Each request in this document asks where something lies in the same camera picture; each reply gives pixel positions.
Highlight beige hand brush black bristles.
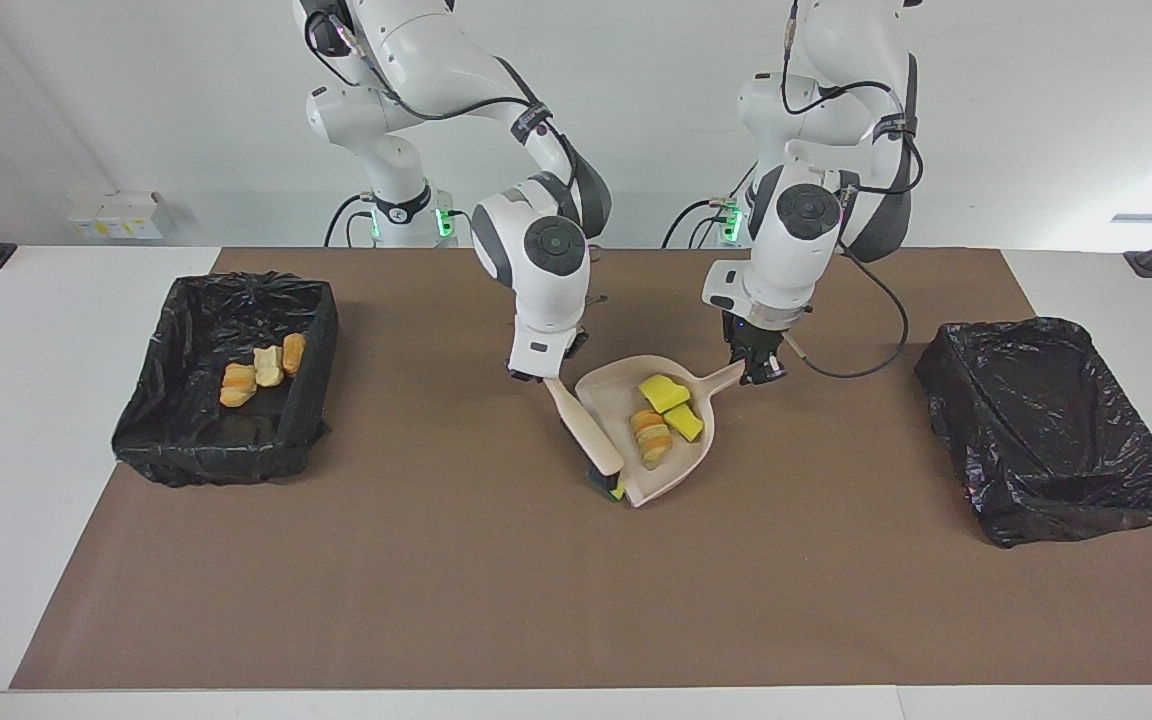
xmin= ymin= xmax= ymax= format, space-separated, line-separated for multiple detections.
xmin=544 ymin=376 xmax=629 ymax=501

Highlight small yellow sponge piece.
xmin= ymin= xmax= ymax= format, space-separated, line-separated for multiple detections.
xmin=663 ymin=404 xmax=706 ymax=444

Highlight orange striped bread slices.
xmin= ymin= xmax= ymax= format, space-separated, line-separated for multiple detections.
xmin=630 ymin=409 xmax=674 ymax=471

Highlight beige plastic dustpan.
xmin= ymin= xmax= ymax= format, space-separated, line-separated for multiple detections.
xmin=574 ymin=354 xmax=747 ymax=509

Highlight orange striped sponge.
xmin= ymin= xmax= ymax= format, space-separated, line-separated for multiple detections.
xmin=219 ymin=362 xmax=258 ymax=409

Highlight black bag lined bin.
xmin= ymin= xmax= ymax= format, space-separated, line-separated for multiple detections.
xmin=914 ymin=317 xmax=1152 ymax=549
xmin=112 ymin=272 xmax=340 ymax=488

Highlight brown table mat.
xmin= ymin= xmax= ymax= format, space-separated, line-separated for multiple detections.
xmin=9 ymin=247 xmax=1152 ymax=691

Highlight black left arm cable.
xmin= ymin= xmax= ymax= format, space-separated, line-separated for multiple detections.
xmin=781 ymin=0 xmax=927 ymax=380

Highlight black base cable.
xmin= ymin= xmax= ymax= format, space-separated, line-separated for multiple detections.
xmin=664 ymin=190 xmax=749 ymax=249
xmin=324 ymin=193 xmax=375 ymax=249

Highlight white wall socket box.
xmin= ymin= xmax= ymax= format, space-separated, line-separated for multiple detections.
xmin=69 ymin=191 xmax=165 ymax=241

